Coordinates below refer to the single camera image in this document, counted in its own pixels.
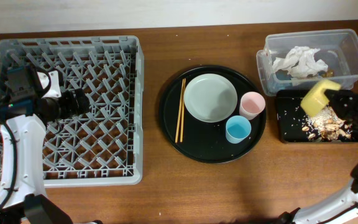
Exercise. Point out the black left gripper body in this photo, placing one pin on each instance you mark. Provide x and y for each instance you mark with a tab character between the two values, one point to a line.
74	102

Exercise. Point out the yellow bowl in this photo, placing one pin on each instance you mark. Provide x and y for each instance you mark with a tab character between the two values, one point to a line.
315	100

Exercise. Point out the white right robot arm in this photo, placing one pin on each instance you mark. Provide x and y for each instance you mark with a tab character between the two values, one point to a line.
339	207

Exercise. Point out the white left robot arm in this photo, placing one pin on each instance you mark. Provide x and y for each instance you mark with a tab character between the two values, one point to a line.
23	129

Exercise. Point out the grey dishwasher rack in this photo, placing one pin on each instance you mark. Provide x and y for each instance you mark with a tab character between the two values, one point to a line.
103	146

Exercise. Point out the black rectangular tray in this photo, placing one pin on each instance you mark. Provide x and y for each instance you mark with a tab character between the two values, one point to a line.
295	125

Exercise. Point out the crumpled white tissue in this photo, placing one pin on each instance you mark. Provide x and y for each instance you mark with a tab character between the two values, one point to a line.
300	63

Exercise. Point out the clear plastic bin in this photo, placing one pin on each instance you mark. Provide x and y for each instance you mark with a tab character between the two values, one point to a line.
337	48

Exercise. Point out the pink cup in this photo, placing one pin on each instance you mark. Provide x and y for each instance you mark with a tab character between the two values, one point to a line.
251	105

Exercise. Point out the blue cup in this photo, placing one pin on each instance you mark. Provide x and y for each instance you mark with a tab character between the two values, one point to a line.
237	129

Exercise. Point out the grey-green plate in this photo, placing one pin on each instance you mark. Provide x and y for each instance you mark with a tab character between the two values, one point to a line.
210	98

